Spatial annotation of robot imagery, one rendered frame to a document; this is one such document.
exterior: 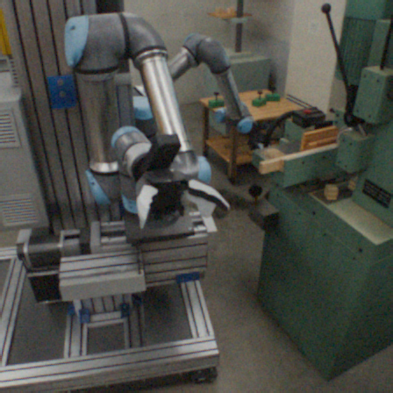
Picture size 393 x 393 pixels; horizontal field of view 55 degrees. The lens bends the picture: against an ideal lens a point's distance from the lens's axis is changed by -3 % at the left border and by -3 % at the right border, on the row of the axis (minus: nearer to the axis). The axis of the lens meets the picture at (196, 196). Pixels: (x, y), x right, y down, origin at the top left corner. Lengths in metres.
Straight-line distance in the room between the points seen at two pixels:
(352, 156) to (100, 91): 0.81
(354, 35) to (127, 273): 1.08
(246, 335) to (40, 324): 0.96
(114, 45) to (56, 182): 0.58
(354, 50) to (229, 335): 1.37
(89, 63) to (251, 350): 1.46
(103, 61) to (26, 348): 1.25
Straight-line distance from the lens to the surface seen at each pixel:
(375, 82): 1.27
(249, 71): 3.79
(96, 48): 1.01
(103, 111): 1.07
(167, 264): 1.39
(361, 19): 1.45
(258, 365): 1.92
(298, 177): 1.49
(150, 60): 1.02
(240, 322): 2.06
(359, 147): 1.35
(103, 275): 1.27
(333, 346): 1.77
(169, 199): 0.71
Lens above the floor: 1.60
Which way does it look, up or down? 33 degrees down
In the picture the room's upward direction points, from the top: straight up
